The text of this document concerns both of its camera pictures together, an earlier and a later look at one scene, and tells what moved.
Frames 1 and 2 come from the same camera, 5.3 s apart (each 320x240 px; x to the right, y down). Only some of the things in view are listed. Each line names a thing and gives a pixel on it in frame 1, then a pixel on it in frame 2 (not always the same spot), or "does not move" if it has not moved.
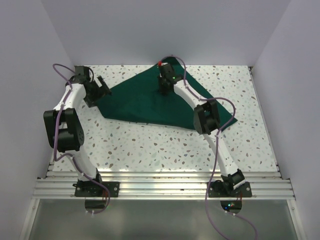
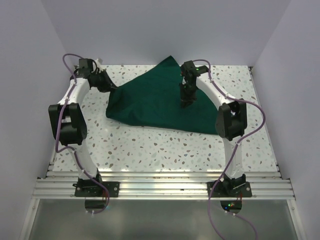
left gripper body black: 96,93 -> 100,81
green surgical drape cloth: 142,100 does not move
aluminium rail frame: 162,185 does not move
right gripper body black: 162,87 -> 188,92
